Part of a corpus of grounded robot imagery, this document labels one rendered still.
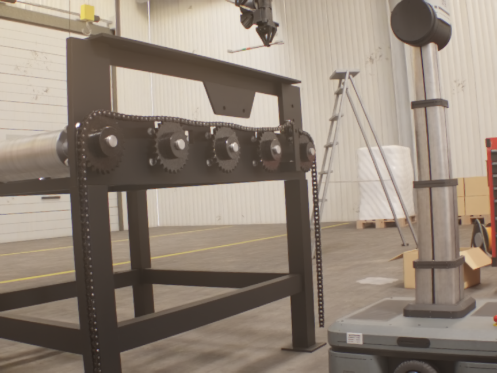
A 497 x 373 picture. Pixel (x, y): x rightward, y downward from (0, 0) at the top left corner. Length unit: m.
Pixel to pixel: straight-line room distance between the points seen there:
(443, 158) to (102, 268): 1.12
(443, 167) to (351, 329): 0.60
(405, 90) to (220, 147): 10.30
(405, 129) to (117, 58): 10.58
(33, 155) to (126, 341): 0.61
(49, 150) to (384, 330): 1.14
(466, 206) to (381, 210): 1.43
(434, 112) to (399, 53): 10.41
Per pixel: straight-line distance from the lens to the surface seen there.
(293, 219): 2.66
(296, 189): 2.65
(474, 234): 5.28
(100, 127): 1.70
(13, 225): 12.54
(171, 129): 1.92
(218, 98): 2.26
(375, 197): 10.28
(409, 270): 4.17
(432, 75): 2.08
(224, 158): 2.14
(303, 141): 2.65
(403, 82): 12.33
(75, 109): 1.71
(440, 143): 2.04
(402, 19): 2.08
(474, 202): 9.89
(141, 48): 1.91
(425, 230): 2.05
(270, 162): 2.39
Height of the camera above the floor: 0.70
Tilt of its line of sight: 1 degrees up
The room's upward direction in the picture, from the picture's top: 3 degrees counter-clockwise
